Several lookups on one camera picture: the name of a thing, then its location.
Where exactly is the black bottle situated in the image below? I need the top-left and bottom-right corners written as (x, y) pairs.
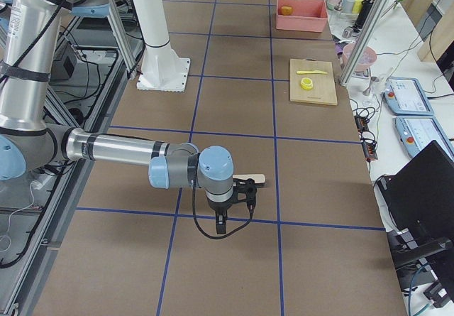
top-left (353, 0), bottom-right (375, 31)

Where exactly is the black monitor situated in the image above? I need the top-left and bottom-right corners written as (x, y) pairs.
top-left (377, 141), bottom-right (453, 298)

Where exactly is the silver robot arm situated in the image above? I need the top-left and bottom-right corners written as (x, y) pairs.
top-left (1, 0), bottom-right (257, 239)

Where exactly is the pink bowl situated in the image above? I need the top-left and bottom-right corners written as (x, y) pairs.
top-left (342, 43), bottom-right (377, 72)

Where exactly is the black power strip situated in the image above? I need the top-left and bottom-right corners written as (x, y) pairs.
top-left (354, 114), bottom-right (378, 162)

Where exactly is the brown toy potato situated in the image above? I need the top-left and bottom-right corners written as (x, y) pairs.
top-left (280, 5), bottom-right (293, 16)

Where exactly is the lower blue teach pendant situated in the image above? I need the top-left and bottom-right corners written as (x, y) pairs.
top-left (394, 116), bottom-right (453, 159)

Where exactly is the yellow plastic knife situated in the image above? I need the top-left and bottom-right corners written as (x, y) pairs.
top-left (296, 70), bottom-right (328, 75)

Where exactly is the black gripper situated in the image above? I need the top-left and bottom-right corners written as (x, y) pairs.
top-left (206, 178), bottom-right (257, 234)

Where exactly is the upper blue teach pendant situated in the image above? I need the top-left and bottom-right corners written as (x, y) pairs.
top-left (383, 77), bottom-right (434, 116)

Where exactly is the aluminium frame post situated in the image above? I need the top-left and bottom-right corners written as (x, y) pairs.
top-left (338, 0), bottom-right (389, 87)

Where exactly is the bamboo cutting board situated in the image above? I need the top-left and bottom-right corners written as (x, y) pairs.
top-left (289, 59), bottom-right (338, 106)

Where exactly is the blue teach pendant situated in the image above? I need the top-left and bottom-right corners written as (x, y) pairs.
top-left (394, 116), bottom-right (453, 159)
top-left (383, 77), bottom-right (434, 116)

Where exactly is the pink plastic bin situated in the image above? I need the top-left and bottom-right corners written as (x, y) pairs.
top-left (276, 0), bottom-right (328, 33)

